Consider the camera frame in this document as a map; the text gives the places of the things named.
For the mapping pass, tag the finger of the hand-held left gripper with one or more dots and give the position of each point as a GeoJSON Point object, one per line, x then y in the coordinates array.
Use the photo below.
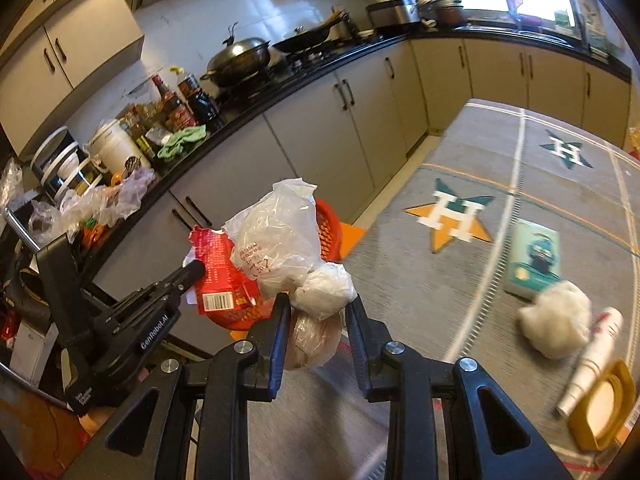
{"type": "Point", "coordinates": [187, 272]}

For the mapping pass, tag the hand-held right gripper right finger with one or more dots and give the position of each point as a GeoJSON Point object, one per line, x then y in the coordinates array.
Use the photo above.
{"type": "Point", "coordinates": [357, 360]}

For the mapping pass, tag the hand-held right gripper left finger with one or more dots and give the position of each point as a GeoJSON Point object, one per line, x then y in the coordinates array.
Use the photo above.
{"type": "Point", "coordinates": [276, 360]}

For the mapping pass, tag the red snack packet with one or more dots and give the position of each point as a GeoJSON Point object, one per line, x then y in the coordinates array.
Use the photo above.
{"type": "Point", "coordinates": [215, 270]}

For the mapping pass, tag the clear bag with brown contents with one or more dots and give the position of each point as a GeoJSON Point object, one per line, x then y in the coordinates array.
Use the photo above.
{"type": "Point", "coordinates": [312, 340]}

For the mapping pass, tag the white wad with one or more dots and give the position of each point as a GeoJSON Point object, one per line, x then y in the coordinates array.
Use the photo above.
{"type": "Point", "coordinates": [322, 290]}

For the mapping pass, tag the white plastic bag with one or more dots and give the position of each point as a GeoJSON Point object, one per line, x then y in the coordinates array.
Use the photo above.
{"type": "Point", "coordinates": [275, 230]}

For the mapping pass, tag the red plastic basket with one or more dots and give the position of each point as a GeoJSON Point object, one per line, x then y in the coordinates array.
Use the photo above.
{"type": "Point", "coordinates": [327, 230]}

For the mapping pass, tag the white tissue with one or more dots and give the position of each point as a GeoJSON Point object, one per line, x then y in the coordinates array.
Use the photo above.
{"type": "Point", "coordinates": [555, 320]}

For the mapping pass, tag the green tissue pack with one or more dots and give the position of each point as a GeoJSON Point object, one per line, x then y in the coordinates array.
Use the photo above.
{"type": "Point", "coordinates": [535, 255]}

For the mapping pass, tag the white box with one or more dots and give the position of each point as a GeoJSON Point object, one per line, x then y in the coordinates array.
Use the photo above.
{"type": "Point", "coordinates": [30, 355]}

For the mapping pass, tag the clear plastic bags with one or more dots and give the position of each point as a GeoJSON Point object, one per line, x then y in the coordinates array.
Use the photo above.
{"type": "Point", "coordinates": [120, 195]}

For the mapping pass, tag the green cloth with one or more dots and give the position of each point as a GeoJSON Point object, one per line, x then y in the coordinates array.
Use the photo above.
{"type": "Point", "coordinates": [180, 142]}

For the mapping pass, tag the metal bar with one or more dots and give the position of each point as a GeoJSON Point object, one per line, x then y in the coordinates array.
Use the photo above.
{"type": "Point", "coordinates": [20, 227]}

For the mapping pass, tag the group of condiment bottles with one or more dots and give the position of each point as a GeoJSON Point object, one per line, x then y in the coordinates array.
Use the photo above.
{"type": "Point", "coordinates": [140, 125]}

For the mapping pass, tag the dark soy sauce bottle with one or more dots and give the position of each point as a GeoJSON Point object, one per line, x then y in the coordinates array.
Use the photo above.
{"type": "Point", "coordinates": [202, 107]}

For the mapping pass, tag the black white kitchen appliance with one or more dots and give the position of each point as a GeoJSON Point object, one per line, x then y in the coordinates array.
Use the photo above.
{"type": "Point", "coordinates": [55, 160]}

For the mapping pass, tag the beige kitchen base cabinets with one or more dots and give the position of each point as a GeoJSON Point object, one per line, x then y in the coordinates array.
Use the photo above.
{"type": "Point", "coordinates": [310, 125]}

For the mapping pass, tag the dark wok with lid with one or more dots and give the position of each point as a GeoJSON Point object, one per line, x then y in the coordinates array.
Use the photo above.
{"type": "Point", "coordinates": [237, 60]}

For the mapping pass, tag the yellow hexagonal lid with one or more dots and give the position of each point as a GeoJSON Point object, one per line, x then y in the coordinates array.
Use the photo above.
{"type": "Point", "coordinates": [580, 420]}

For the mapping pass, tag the white paper cup stack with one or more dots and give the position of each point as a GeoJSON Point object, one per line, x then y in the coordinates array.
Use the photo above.
{"type": "Point", "coordinates": [595, 360]}

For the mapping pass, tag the gas stove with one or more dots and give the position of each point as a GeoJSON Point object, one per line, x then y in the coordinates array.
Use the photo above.
{"type": "Point", "coordinates": [310, 57]}

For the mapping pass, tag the black frying pan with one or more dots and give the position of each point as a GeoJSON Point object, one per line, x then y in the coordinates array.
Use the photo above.
{"type": "Point", "coordinates": [300, 41]}

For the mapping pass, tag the metal utensil holder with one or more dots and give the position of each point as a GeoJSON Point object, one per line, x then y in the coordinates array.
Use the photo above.
{"type": "Point", "coordinates": [345, 27]}

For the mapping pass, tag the silver rice cooker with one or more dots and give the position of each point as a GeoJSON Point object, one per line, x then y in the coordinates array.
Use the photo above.
{"type": "Point", "coordinates": [395, 12]}

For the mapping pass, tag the silver pot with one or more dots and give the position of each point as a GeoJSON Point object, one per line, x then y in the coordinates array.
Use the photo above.
{"type": "Point", "coordinates": [426, 7]}

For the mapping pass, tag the brown cooking pot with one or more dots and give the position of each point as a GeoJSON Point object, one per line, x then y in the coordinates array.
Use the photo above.
{"type": "Point", "coordinates": [450, 15]}

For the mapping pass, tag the pink hanging bag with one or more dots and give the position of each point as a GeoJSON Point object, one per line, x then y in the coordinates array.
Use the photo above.
{"type": "Point", "coordinates": [515, 0]}

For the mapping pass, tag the beige wall cabinet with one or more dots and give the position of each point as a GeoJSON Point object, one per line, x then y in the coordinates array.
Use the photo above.
{"type": "Point", "coordinates": [85, 45]}

